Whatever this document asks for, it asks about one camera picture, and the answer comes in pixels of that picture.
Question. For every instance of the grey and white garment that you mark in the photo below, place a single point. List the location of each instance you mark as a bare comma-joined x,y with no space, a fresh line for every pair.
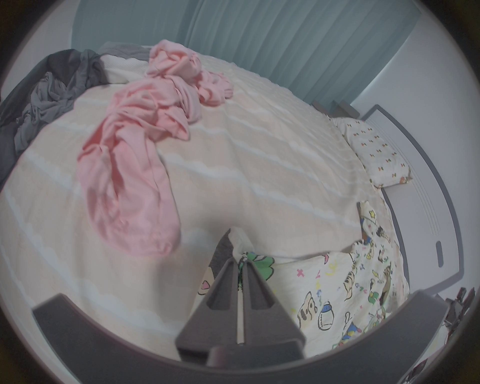
123,50

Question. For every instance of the blue-green curtain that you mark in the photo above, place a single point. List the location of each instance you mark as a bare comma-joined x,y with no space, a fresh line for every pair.
131,22
300,45

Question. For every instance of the dark grey garment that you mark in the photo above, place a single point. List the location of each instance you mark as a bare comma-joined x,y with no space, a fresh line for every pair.
45,101

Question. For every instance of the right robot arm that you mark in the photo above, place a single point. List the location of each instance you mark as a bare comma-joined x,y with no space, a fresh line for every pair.
459,311

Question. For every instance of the pink garment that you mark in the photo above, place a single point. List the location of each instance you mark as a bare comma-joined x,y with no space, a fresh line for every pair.
123,168

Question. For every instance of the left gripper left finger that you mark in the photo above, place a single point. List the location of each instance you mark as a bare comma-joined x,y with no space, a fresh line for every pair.
202,330

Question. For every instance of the white printed pillow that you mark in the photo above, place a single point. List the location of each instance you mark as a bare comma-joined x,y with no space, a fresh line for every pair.
375,150

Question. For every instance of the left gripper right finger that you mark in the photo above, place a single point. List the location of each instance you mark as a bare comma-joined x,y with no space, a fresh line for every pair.
266,326

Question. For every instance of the grey bedside table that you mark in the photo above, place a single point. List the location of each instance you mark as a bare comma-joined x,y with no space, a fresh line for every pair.
341,108

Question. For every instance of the bed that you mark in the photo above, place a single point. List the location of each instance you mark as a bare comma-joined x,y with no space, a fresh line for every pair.
262,150

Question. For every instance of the white printed pyjama top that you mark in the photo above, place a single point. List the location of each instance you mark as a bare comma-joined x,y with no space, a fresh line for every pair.
318,285

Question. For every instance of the black garment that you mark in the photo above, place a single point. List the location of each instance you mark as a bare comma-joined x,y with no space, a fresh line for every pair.
63,62

